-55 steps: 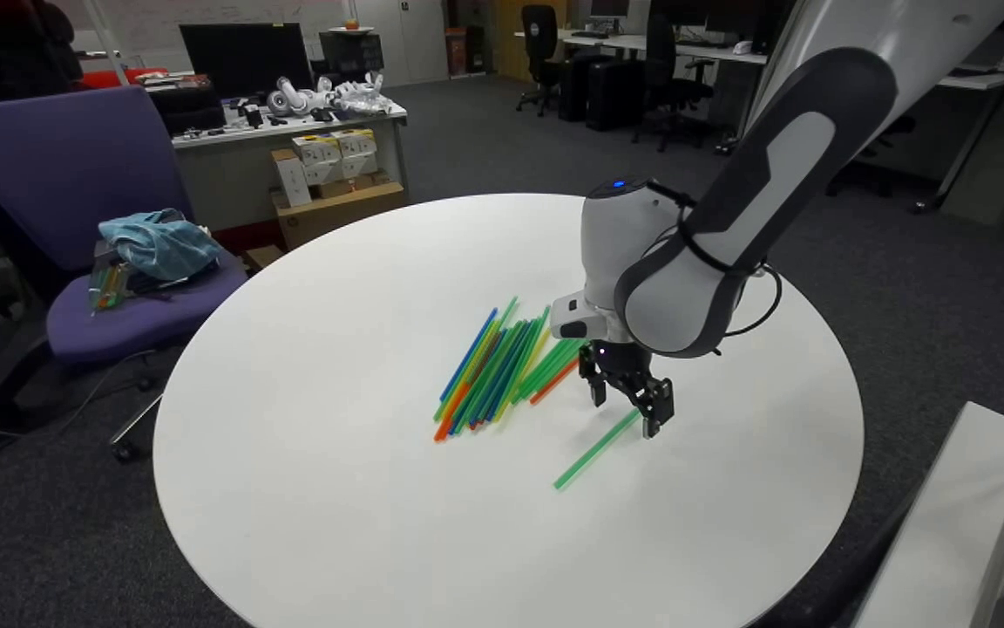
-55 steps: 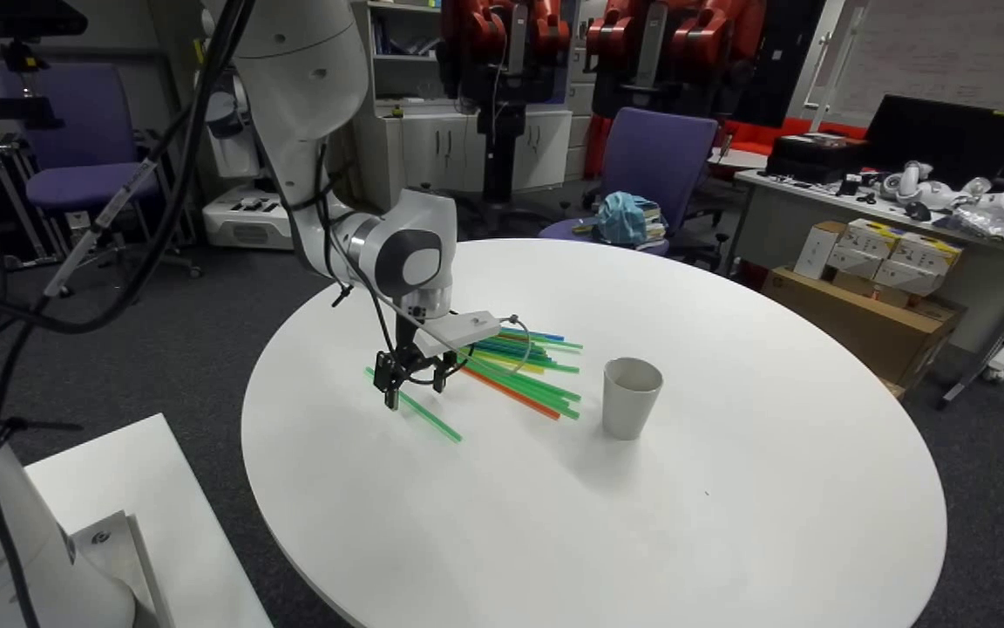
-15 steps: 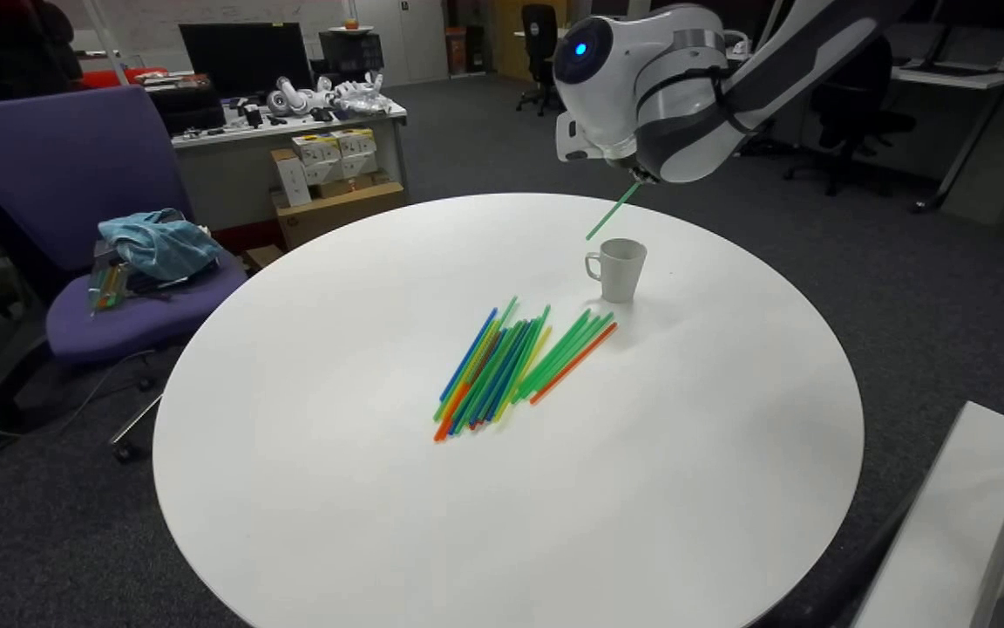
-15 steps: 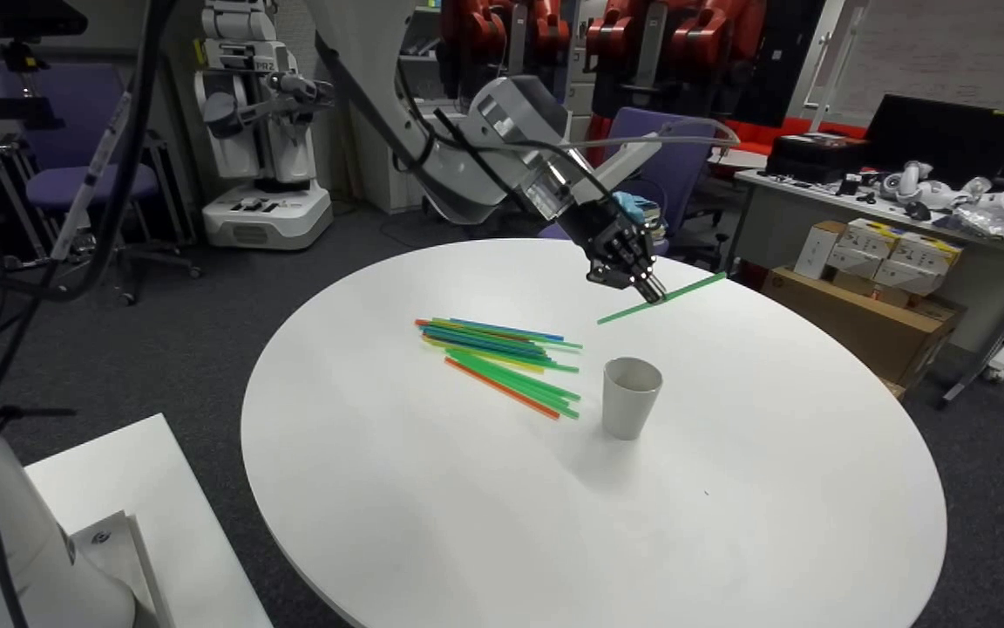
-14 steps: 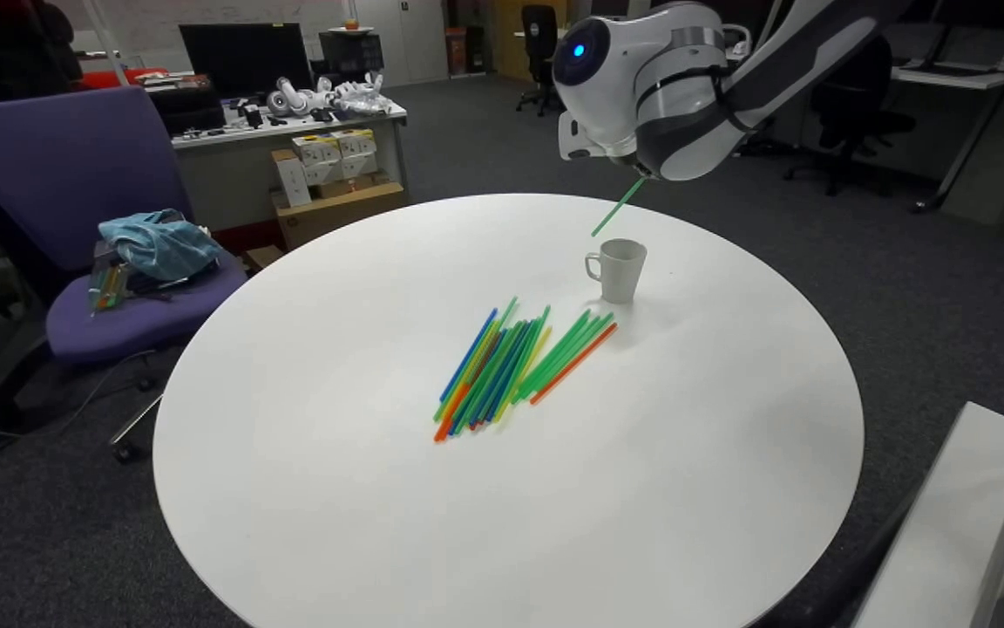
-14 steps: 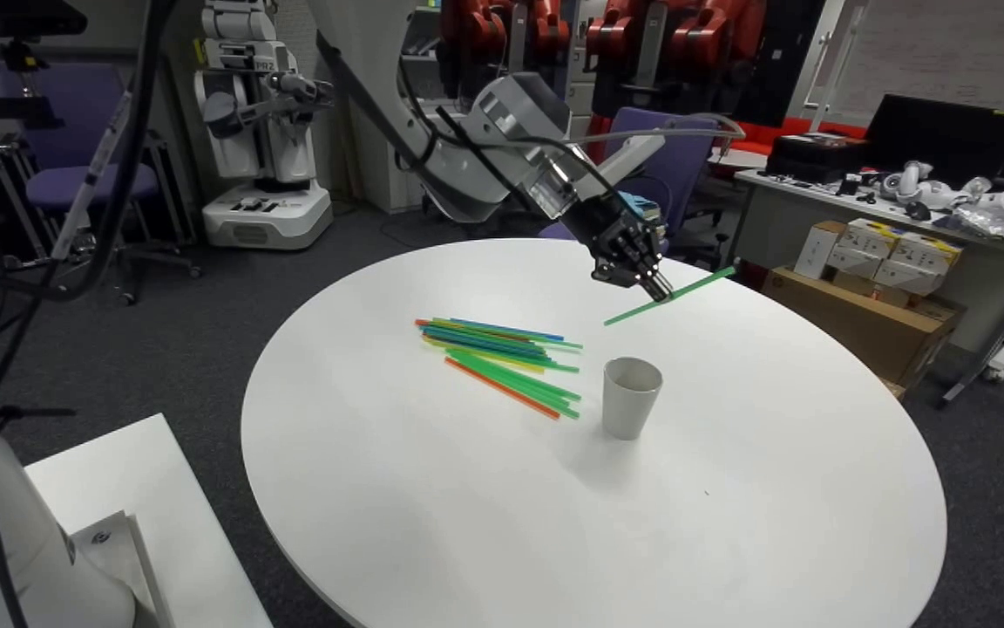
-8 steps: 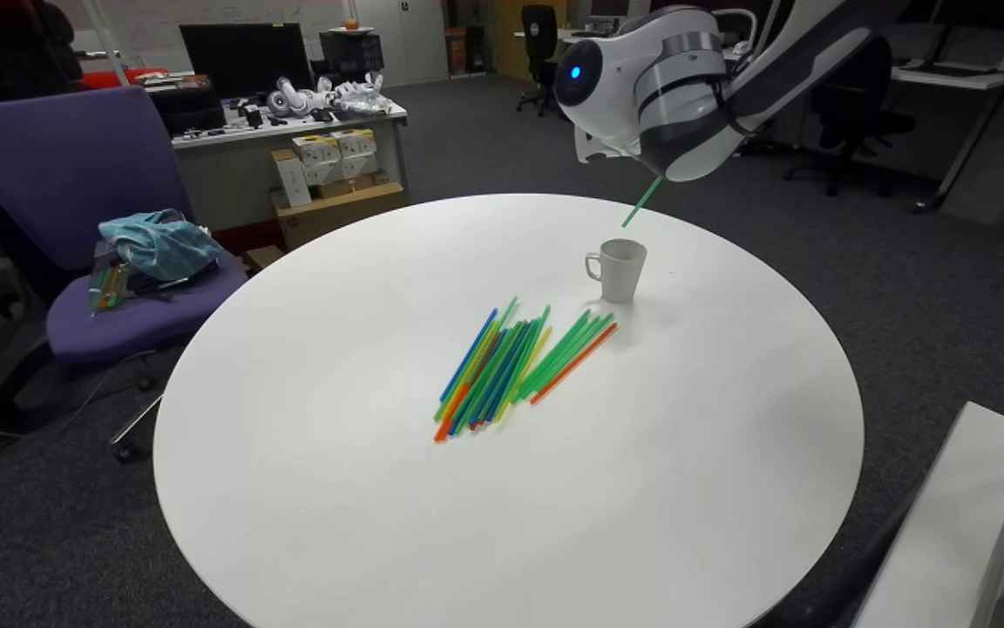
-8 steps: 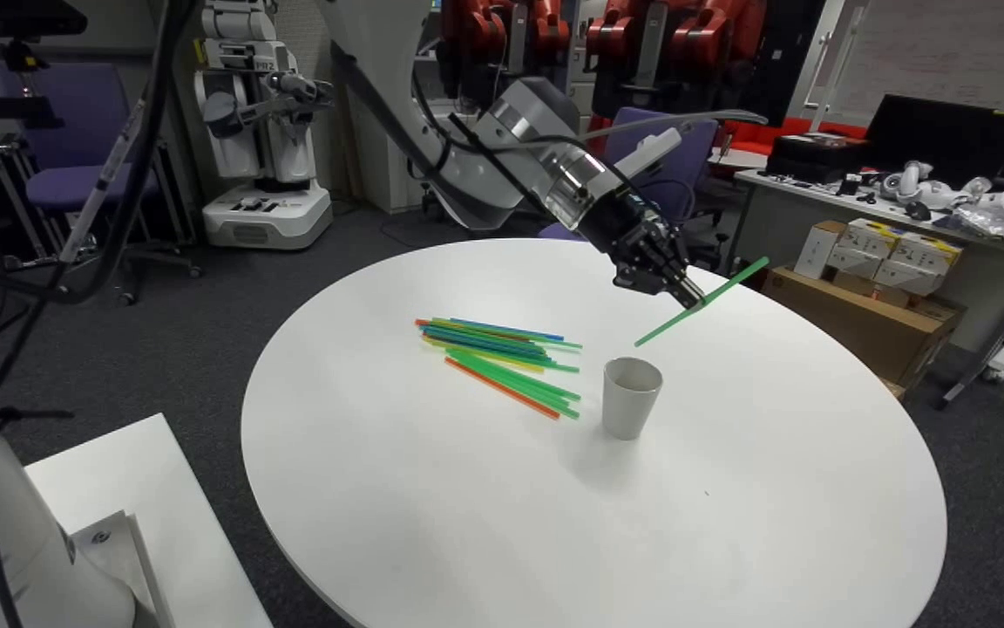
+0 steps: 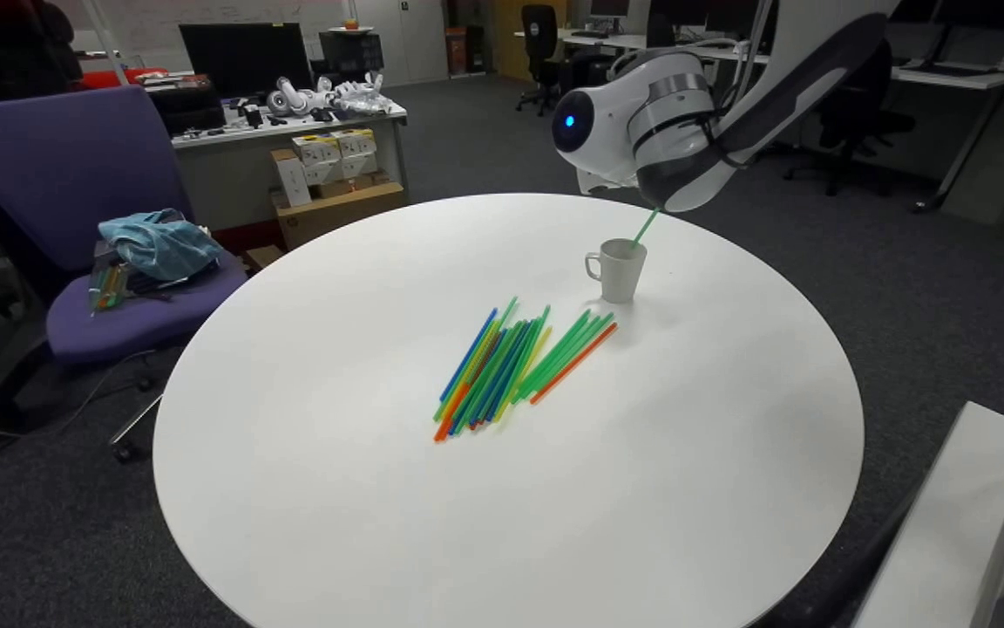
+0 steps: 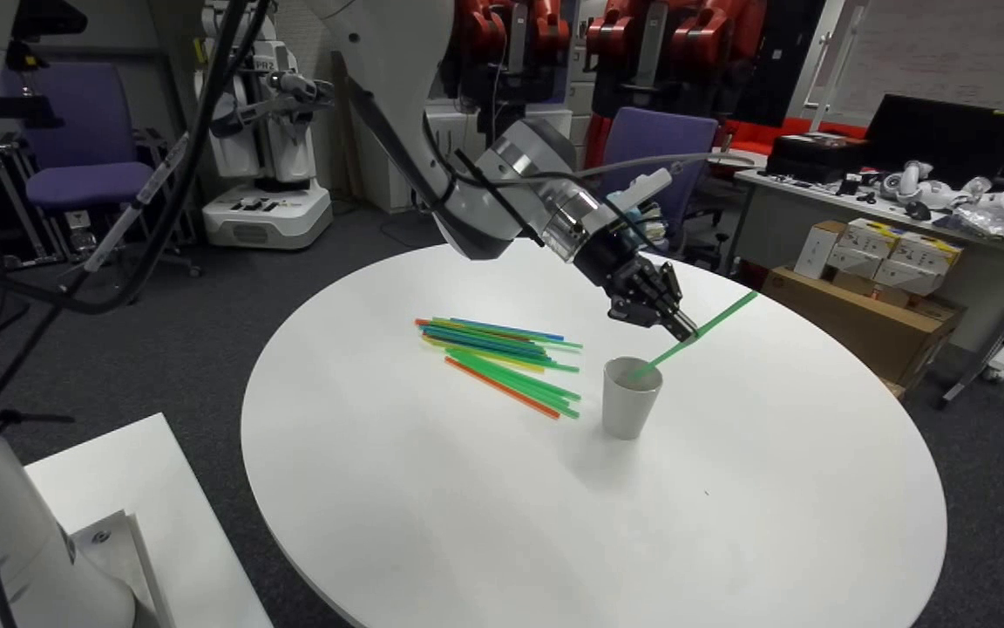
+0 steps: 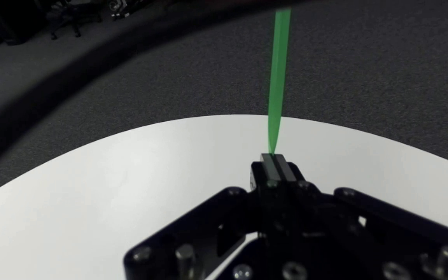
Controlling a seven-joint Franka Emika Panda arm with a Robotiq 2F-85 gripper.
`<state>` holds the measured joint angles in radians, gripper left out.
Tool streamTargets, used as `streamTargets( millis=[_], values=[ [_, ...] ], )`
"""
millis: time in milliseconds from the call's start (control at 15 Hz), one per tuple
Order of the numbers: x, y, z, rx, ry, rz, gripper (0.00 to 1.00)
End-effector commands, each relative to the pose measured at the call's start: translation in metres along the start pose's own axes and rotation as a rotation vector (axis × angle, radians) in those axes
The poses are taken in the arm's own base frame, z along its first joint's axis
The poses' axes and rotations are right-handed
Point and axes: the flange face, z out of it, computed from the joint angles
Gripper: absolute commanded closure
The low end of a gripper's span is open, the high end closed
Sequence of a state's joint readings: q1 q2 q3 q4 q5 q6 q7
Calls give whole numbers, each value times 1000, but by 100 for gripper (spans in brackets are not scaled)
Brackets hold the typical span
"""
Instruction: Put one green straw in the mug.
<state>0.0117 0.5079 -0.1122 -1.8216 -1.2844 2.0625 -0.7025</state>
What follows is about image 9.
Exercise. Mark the long green straw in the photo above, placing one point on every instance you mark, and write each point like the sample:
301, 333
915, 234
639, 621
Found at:
648, 228

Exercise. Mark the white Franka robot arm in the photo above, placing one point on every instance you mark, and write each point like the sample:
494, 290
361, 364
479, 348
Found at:
665, 115

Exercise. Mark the light green straw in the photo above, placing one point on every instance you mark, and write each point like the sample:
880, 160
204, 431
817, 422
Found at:
477, 358

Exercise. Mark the teal straw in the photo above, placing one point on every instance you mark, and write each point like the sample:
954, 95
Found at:
502, 368

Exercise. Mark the blue straw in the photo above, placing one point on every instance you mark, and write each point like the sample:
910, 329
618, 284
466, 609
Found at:
467, 354

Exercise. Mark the yellow straw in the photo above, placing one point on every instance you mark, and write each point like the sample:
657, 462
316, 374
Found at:
526, 374

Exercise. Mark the long orange straw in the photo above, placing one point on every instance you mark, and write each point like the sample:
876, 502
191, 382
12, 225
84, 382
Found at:
574, 364

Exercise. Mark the short orange straw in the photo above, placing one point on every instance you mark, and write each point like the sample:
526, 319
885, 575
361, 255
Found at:
452, 411

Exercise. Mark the white mug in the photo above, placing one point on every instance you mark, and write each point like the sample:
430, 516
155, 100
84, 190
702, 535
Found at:
618, 271

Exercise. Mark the brown cardboard box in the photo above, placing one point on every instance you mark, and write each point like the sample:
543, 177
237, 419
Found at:
338, 210

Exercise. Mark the white printed boxes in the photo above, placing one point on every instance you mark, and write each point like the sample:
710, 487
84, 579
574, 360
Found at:
330, 159

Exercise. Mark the black office chair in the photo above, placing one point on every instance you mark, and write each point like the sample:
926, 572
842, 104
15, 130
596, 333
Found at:
543, 54

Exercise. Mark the grey office desk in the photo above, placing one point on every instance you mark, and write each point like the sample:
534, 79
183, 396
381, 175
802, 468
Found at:
293, 145

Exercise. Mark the clear plastic bags heap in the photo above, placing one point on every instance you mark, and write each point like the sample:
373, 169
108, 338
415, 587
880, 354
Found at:
330, 95

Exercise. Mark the black equipment box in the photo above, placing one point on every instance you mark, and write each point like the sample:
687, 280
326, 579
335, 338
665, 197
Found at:
351, 54

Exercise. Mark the blue crumpled cloth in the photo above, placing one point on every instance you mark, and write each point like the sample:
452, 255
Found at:
155, 250

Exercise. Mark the black computer monitor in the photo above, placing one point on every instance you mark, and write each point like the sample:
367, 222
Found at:
244, 55

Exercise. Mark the black swivel chair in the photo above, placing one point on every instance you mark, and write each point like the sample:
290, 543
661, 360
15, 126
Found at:
863, 126

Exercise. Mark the purple office chair with cloth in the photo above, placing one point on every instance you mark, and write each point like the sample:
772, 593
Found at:
60, 160

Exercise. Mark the white side table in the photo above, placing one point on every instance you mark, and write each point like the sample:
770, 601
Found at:
957, 523

